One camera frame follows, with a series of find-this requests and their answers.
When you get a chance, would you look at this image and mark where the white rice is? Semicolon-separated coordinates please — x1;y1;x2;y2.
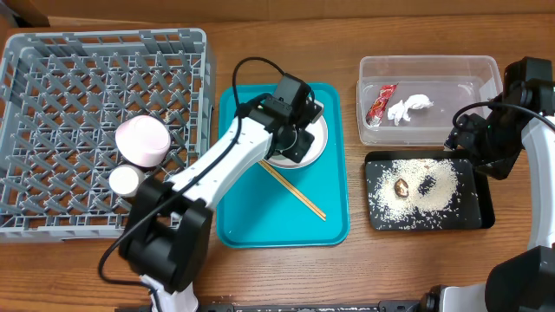
367;158;478;230

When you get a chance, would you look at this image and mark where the red snack wrapper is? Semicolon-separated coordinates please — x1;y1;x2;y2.
365;84;397;127

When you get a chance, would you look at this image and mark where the white tissue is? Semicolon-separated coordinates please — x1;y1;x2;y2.
387;94;434;126

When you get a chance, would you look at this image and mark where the brown food piece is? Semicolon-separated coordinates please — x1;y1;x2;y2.
394;179;409;198

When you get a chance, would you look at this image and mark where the white cup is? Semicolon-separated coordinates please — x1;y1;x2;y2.
108;165;146;198

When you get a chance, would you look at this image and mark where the grey bowl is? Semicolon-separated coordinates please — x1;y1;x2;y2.
268;153;303;169

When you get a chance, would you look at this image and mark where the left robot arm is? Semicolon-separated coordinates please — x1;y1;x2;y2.
119;74;323;311

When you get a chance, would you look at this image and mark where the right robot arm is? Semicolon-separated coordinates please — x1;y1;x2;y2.
415;56;554;312

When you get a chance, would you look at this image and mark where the large white plate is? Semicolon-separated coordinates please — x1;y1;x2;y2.
256;99;328;169

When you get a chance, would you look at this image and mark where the black tray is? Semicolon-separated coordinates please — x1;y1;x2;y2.
364;149;496;232

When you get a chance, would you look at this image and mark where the teal plastic tray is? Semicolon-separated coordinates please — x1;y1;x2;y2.
216;82;350;248

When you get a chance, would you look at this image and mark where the clear plastic bin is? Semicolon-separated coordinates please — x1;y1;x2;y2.
356;55;508;147

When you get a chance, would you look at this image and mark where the grey dish rack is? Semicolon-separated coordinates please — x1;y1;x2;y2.
1;28;216;243

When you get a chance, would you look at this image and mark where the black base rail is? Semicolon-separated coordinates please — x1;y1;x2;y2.
198;294;439;312

